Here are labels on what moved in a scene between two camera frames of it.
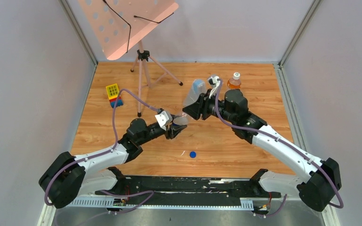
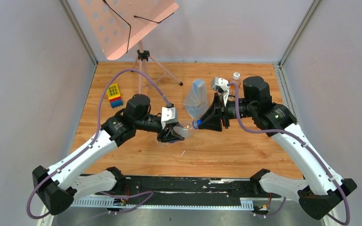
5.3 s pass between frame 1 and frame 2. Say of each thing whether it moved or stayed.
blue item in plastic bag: stayed
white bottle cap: stayed
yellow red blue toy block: stayed
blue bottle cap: moved
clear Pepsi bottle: moved
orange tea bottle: stayed
